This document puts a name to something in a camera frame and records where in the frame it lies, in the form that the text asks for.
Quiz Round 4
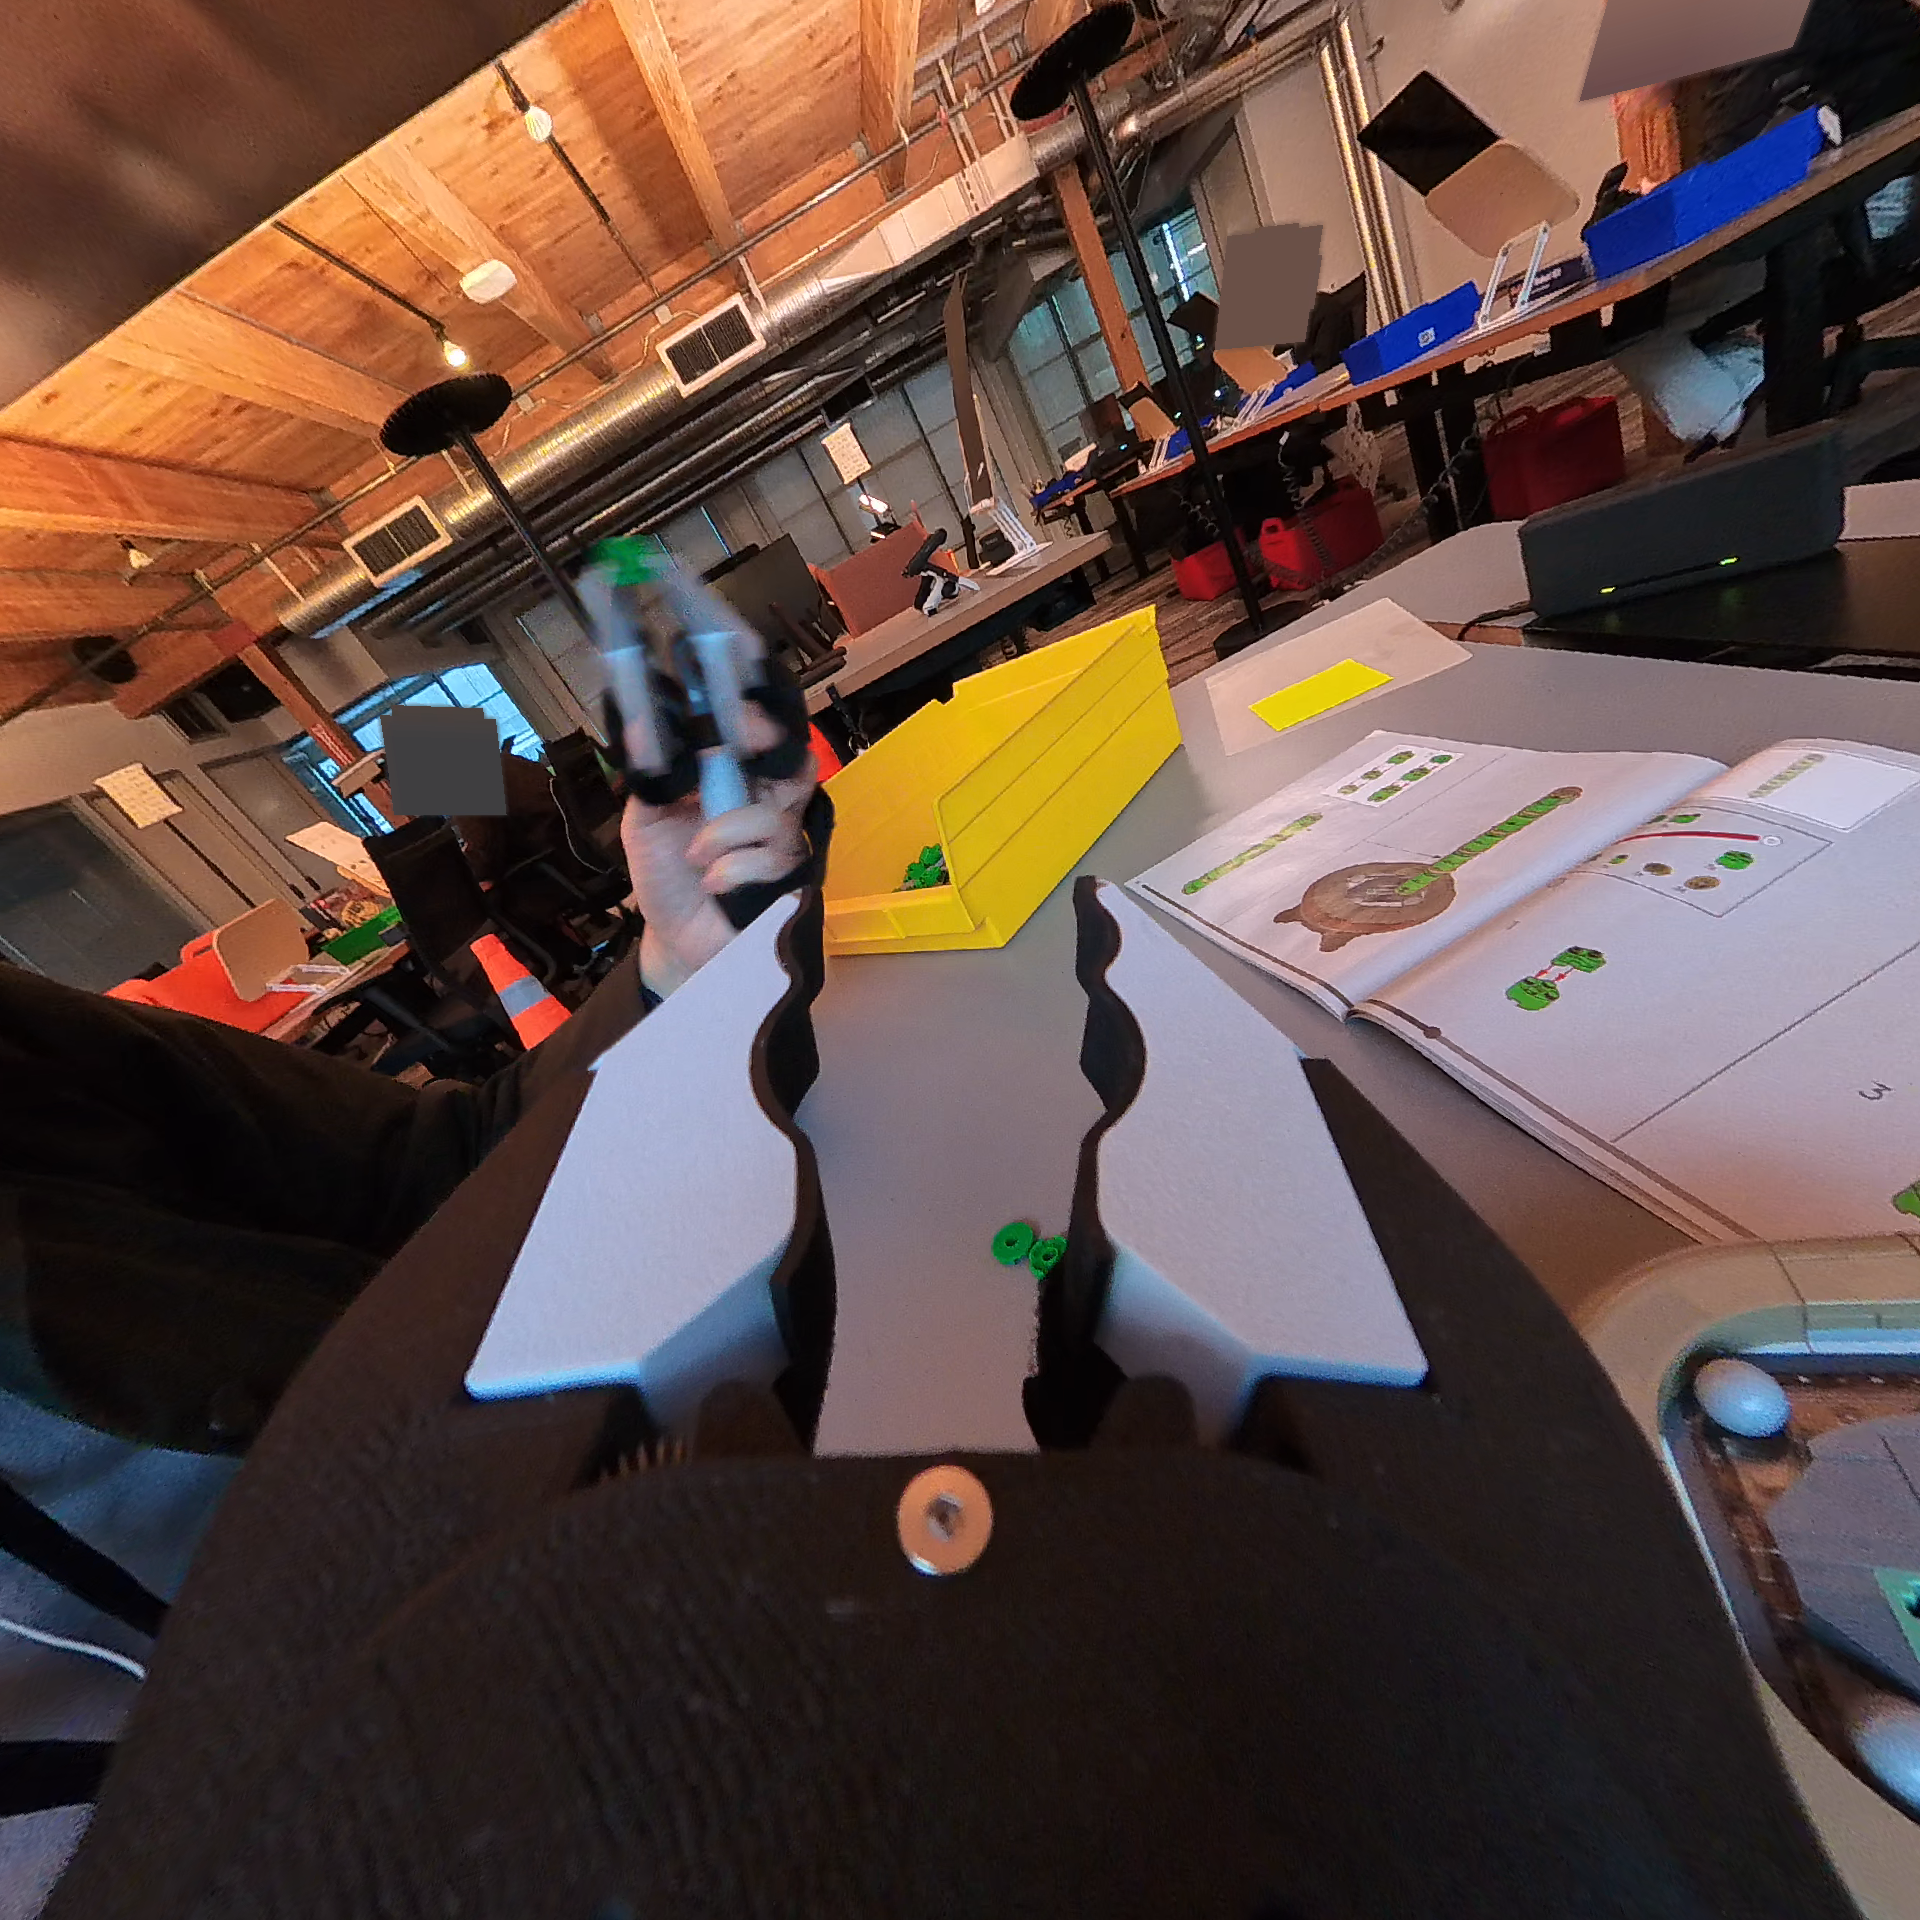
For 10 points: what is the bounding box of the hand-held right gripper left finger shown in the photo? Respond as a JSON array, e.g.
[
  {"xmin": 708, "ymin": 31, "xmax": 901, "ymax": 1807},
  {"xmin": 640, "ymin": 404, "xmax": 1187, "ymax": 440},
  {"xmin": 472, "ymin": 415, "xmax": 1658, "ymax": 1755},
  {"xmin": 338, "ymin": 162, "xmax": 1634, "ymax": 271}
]
[{"xmin": 464, "ymin": 884, "xmax": 838, "ymax": 1453}]

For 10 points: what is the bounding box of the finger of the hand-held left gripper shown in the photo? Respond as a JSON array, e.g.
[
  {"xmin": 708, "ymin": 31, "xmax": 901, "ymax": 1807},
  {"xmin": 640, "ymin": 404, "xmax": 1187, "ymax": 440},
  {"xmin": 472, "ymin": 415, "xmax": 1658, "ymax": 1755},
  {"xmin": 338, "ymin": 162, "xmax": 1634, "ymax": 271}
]
[{"xmin": 585, "ymin": 573, "xmax": 675, "ymax": 770}]

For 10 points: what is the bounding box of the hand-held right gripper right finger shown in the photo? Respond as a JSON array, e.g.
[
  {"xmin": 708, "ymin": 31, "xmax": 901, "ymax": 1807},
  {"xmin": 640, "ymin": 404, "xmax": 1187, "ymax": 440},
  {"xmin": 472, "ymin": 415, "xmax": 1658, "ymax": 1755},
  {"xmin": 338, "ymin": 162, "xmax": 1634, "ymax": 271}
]
[{"xmin": 1024, "ymin": 879, "xmax": 1432, "ymax": 1449}]

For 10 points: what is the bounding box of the yellow storage bin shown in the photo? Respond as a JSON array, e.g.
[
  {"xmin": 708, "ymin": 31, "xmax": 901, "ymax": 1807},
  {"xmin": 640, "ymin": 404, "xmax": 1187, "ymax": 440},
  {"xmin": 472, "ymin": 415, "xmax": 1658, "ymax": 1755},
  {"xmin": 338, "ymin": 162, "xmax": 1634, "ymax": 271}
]
[{"xmin": 816, "ymin": 603, "xmax": 1187, "ymax": 959}]

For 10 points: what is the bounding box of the person's left forearm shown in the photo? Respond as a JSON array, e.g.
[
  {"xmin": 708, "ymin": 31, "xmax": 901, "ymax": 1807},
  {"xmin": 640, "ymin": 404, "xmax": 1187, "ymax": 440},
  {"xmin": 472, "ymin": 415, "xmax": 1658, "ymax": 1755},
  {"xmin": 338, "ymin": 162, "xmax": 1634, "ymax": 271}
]
[{"xmin": 0, "ymin": 952, "xmax": 664, "ymax": 1449}]

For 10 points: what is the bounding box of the grey desk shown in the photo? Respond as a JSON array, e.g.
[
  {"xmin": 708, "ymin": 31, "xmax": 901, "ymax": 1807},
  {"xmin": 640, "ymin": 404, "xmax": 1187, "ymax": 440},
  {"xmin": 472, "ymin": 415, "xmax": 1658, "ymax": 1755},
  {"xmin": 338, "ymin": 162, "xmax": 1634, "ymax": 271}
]
[{"xmin": 593, "ymin": 481, "xmax": 1920, "ymax": 1456}]

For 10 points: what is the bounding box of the person's left hand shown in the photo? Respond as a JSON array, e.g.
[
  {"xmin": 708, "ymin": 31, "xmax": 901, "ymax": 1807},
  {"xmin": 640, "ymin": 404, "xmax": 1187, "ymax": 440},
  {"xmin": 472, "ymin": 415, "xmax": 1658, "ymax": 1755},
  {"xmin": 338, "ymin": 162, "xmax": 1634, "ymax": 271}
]
[{"xmin": 619, "ymin": 779, "xmax": 821, "ymax": 1002}]

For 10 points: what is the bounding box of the black monitor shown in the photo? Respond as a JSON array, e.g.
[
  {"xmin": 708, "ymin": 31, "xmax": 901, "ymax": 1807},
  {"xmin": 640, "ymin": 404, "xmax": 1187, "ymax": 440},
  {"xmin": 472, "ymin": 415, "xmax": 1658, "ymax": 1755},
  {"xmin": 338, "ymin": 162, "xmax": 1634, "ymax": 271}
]
[{"xmin": 705, "ymin": 535, "xmax": 829, "ymax": 663}]

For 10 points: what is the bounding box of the orange reflective cone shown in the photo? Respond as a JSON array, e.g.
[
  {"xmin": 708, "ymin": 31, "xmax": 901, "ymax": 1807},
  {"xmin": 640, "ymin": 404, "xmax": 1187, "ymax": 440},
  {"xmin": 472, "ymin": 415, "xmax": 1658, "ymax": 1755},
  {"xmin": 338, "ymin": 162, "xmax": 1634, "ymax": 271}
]
[{"xmin": 468, "ymin": 933, "xmax": 571, "ymax": 1052}]

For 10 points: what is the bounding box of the grey work table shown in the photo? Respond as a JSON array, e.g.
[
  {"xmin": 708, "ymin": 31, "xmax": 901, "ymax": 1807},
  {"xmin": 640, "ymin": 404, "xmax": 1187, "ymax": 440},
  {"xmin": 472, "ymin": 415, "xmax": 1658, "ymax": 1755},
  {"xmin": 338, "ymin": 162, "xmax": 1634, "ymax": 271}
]
[{"xmin": 832, "ymin": 533, "xmax": 1113, "ymax": 706}]

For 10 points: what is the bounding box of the white air vent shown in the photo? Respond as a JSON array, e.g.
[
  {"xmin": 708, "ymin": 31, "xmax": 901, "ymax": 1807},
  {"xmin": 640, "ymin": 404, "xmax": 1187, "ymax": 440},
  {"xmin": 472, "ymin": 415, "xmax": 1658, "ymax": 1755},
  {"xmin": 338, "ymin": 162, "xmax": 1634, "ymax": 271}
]
[
  {"xmin": 656, "ymin": 293, "xmax": 768, "ymax": 401},
  {"xmin": 344, "ymin": 496, "xmax": 453, "ymax": 587}
]

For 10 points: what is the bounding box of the black office chair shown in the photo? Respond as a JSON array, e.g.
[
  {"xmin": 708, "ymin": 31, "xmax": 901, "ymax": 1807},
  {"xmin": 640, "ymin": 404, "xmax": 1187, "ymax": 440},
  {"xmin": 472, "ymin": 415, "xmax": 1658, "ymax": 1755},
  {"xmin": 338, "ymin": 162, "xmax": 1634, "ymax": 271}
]
[{"xmin": 364, "ymin": 817, "xmax": 497, "ymax": 1039}]

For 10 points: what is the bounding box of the black floor lamp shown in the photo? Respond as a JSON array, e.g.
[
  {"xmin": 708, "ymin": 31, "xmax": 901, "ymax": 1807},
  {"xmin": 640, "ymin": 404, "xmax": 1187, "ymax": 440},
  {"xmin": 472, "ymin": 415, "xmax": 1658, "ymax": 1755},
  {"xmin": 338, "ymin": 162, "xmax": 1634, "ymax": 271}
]
[
  {"xmin": 1008, "ymin": 0, "xmax": 1309, "ymax": 663},
  {"xmin": 380, "ymin": 375, "xmax": 608, "ymax": 723}
]

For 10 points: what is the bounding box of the open instruction booklet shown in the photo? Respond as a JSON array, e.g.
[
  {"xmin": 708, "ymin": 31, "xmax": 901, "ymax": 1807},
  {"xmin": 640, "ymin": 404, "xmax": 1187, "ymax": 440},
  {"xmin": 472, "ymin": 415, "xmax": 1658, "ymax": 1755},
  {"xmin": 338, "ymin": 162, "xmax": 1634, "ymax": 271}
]
[{"xmin": 1124, "ymin": 730, "xmax": 1920, "ymax": 1249}]

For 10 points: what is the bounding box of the brown brick pot model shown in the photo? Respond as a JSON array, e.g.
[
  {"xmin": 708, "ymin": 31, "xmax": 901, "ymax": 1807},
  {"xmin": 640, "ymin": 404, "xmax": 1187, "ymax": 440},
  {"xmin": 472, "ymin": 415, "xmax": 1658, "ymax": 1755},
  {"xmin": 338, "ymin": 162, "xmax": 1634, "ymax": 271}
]
[{"xmin": 1574, "ymin": 1235, "xmax": 1920, "ymax": 1920}]

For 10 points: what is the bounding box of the wooden document stand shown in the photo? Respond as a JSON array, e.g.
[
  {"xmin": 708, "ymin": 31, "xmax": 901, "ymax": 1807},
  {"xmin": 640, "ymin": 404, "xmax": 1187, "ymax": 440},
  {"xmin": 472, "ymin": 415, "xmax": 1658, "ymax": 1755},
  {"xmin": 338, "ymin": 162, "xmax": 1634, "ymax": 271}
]
[
  {"xmin": 193, "ymin": 896, "xmax": 325, "ymax": 1000},
  {"xmin": 1357, "ymin": 67, "xmax": 1584, "ymax": 324}
]

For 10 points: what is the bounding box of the orange chair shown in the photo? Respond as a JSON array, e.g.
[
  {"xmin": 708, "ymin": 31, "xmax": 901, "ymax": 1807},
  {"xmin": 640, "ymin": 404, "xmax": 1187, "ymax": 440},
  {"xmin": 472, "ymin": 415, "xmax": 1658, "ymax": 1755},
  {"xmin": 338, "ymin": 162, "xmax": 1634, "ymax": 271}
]
[{"xmin": 106, "ymin": 960, "xmax": 296, "ymax": 1040}]

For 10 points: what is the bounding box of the clear sleeve with yellow card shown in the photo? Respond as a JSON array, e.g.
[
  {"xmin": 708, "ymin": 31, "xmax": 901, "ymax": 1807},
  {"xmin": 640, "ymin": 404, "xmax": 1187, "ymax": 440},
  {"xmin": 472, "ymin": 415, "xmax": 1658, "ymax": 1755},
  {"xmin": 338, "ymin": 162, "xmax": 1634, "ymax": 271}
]
[{"xmin": 1204, "ymin": 597, "xmax": 1474, "ymax": 759}]

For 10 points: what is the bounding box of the person's grey garment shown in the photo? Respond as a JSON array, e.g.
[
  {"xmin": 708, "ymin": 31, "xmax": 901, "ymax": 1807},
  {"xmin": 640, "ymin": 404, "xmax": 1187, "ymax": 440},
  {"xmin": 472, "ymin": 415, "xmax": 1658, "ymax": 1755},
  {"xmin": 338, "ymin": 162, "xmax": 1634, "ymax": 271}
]
[{"xmin": 0, "ymin": 1387, "xmax": 249, "ymax": 1920}]

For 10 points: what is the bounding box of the small blue bin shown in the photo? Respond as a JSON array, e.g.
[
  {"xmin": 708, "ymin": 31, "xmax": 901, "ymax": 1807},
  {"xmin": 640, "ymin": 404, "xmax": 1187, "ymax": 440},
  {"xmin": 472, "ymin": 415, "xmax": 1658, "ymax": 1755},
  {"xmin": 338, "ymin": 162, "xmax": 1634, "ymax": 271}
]
[{"xmin": 1339, "ymin": 281, "xmax": 1488, "ymax": 387}]

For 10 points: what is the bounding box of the dark grey device box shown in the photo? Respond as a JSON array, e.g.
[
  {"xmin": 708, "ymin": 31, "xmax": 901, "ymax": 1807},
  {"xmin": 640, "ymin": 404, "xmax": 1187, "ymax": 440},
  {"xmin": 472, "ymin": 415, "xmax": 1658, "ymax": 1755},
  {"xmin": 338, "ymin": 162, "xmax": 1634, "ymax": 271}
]
[{"xmin": 1518, "ymin": 423, "xmax": 1850, "ymax": 623}]

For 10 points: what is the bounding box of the white plastic bag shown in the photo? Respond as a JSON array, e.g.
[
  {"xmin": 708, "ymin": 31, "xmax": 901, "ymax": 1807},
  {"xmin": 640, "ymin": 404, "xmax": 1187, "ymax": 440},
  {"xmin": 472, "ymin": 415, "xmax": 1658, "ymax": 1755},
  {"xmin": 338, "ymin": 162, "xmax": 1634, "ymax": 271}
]
[{"xmin": 1620, "ymin": 323, "xmax": 1770, "ymax": 444}]

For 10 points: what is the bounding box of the large blue bin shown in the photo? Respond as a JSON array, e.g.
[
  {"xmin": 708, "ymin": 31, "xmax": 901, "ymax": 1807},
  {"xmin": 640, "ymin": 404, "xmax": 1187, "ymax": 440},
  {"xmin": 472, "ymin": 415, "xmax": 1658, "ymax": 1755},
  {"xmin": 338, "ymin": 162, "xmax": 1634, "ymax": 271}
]
[{"xmin": 1582, "ymin": 107, "xmax": 1845, "ymax": 281}]

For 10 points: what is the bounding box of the silver ventilation duct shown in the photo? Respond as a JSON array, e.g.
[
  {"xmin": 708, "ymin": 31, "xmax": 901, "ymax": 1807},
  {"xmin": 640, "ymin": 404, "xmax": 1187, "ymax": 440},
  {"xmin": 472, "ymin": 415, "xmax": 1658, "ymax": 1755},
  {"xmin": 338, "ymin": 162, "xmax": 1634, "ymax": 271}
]
[{"xmin": 276, "ymin": 0, "xmax": 1354, "ymax": 640}]

